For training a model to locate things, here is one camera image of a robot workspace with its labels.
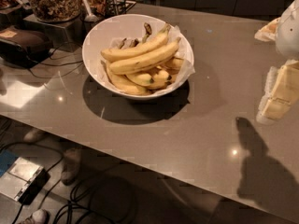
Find black wire rack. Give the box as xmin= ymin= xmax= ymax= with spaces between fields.
xmin=105 ymin=0 xmax=136 ymax=18

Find white ceramic bowl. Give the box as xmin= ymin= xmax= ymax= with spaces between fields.
xmin=82 ymin=14 xmax=195 ymax=101

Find grey shoe middle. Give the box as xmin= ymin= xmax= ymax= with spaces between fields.
xmin=61 ymin=148 xmax=81 ymax=185

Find metal serving scoop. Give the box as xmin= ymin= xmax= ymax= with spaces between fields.
xmin=82 ymin=0 xmax=99 ymax=22

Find black floor cables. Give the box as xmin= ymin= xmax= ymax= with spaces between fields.
xmin=0 ymin=140 xmax=138 ymax=224

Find black appliance power cord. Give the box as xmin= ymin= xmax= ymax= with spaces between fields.
xmin=27 ymin=40 xmax=85 ymax=80

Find grey shoe bottom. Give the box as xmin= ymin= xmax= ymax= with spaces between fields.
xmin=18 ymin=209 xmax=49 ymax=224

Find black waffle iron appliance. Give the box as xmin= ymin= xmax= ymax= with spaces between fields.
xmin=0 ymin=26 xmax=53 ymax=68

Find grey shoe upper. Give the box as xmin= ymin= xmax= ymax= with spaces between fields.
xmin=23 ymin=128 xmax=46 ymax=143

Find small centre yellow banana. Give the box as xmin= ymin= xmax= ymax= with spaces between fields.
xmin=127 ymin=72 xmax=154 ymax=87

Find top yellow banana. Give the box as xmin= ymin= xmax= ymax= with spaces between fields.
xmin=100 ymin=23 xmax=171 ymax=62

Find glass jar of nuts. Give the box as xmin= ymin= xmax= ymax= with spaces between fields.
xmin=28 ymin=0 xmax=80 ymax=23

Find silver box on floor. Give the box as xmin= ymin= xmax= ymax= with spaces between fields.
xmin=0 ymin=157 xmax=49 ymax=204

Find right yellow banana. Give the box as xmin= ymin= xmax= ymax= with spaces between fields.
xmin=164 ymin=57 xmax=184 ymax=71

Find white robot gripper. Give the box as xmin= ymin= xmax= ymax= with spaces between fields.
xmin=254 ymin=0 xmax=299 ymax=125

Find long middle yellow banana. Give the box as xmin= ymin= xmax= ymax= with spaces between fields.
xmin=108 ymin=37 xmax=180 ymax=75

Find lower left yellow banana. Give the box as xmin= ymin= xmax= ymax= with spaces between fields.
xmin=106 ymin=62 xmax=150 ymax=96

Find grey shoe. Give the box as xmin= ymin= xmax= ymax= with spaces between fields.
xmin=23 ymin=128 xmax=46 ymax=143
xmin=61 ymin=148 xmax=81 ymax=185
xmin=18 ymin=209 xmax=49 ymax=224

